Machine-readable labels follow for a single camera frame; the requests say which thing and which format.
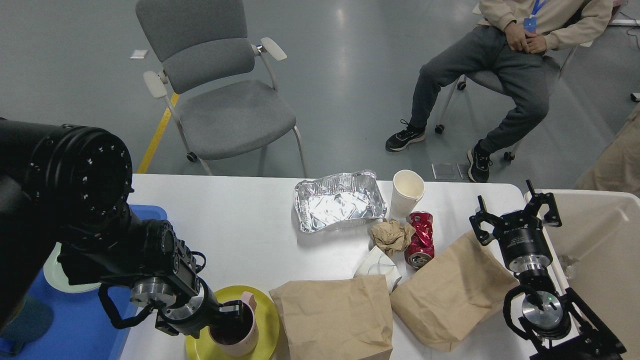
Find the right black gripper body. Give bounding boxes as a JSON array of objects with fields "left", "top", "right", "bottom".
[{"left": 493, "top": 210, "right": 553, "bottom": 273}]

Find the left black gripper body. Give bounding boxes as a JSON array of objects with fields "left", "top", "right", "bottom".
[{"left": 154, "top": 280, "right": 236, "bottom": 338}]

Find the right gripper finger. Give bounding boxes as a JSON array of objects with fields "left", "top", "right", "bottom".
[
  {"left": 525, "top": 179, "right": 563, "bottom": 228},
  {"left": 469, "top": 194, "right": 501, "bottom": 247}
]

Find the pink mug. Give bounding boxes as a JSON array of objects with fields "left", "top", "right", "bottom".
[{"left": 208, "top": 291, "right": 259, "bottom": 358}]

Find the dark teal mug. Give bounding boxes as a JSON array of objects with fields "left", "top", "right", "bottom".
[{"left": 0, "top": 294, "right": 54, "bottom": 358}]

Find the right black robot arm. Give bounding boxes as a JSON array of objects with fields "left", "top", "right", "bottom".
[{"left": 470, "top": 180, "right": 627, "bottom": 360}]

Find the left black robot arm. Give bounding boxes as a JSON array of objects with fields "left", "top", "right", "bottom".
[{"left": 0, "top": 118, "right": 252, "bottom": 338}]

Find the yellow plate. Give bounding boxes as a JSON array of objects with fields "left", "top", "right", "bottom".
[{"left": 185, "top": 285, "right": 281, "bottom": 360}]

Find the beige plastic bin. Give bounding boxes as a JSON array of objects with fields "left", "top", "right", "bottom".
[{"left": 545, "top": 189, "right": 640, "bottom": 360}]

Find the crushed red soda can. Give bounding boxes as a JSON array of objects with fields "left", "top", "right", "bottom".
[{"left": 404, "top": 211, "right": 435, "bottom": 271}]

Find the right brown paper bag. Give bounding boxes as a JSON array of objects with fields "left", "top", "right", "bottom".
[{"left": 390, "top": 231, "right": 518, "bottom": 353}]

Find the brown paper bag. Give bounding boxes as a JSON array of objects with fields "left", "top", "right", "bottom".
[
  {"left": 390, "top": 231, "right": 518, "bottom": 353},
  {"left": 269, "top": 275, "right": 394, "bottom": 360}
]

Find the tan cloth at right edge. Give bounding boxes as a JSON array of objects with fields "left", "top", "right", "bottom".
[{"left": 574, "top": 104, "right": 640, "bottom": 196}]

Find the crumpled brown paper ball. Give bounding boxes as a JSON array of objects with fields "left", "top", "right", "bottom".
[{"left": 369, "top": 219, "right": 416, "bottom": 258}]

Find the left brown paper bag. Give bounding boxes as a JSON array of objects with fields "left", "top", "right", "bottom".
[{"left": 269, "top": 275, "right": 394, "bottom": 360}]

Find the aluminium foil tray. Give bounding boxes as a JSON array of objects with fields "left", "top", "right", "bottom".
[{"left": 294, "top": 170, "right": 387, "bottom": 234}]

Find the pale green plate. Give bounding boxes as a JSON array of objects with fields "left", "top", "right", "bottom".
[{"left": 43, "top": 243, "right": 101, "bottom": 294}]

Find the white chair under person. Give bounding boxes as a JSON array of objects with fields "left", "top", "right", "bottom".
[{"left": 434, "top": 3, "right": 593, "bottom": 163}]

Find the seated person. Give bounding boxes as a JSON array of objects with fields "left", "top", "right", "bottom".
[{"left": 385, "top": 0, "right": 614, "bottom": 183}]

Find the grey office chair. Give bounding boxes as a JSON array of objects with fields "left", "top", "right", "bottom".
[{"left": 135, "top": 0, "right": 306, "bottom": 174}]

